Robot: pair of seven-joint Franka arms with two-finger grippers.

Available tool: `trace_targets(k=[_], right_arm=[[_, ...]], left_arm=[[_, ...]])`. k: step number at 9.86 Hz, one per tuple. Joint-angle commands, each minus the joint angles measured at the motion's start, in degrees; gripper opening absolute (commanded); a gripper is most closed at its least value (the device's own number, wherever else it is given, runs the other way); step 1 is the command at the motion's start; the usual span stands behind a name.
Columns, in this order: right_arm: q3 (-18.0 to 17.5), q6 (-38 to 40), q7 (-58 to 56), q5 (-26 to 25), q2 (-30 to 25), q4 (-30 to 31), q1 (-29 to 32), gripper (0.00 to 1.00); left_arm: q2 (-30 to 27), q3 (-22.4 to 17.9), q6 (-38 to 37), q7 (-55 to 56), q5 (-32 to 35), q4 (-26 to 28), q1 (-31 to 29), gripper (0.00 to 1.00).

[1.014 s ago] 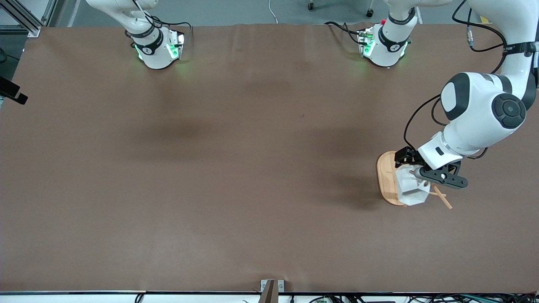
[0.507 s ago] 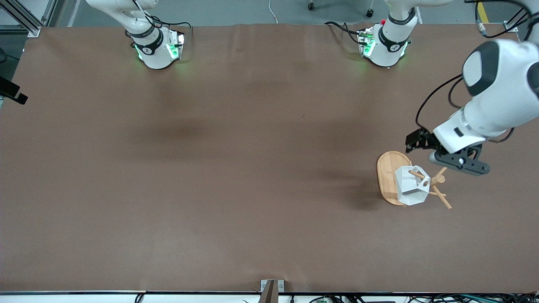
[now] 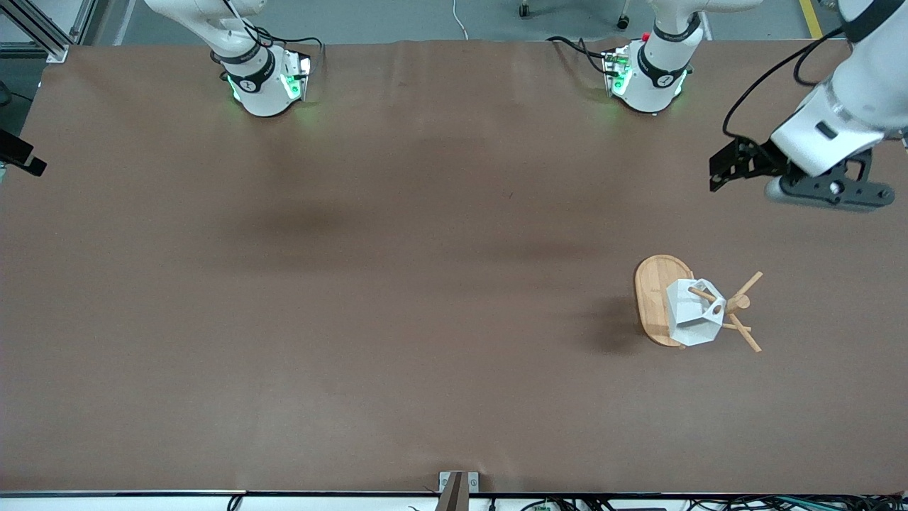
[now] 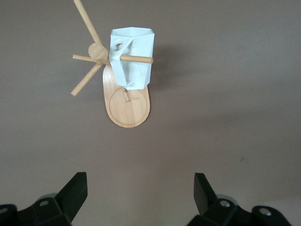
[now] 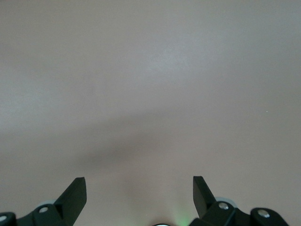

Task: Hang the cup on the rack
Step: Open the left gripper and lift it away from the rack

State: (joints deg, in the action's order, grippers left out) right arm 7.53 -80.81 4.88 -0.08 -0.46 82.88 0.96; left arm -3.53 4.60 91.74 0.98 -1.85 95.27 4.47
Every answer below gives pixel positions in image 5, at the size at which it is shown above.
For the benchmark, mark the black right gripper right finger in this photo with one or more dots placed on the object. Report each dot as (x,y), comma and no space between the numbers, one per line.
(204,200)

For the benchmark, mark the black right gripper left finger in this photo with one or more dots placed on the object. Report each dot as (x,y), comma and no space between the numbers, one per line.
(70,202)

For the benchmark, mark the white round disc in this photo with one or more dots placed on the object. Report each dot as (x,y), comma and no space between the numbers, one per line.
(161,225)

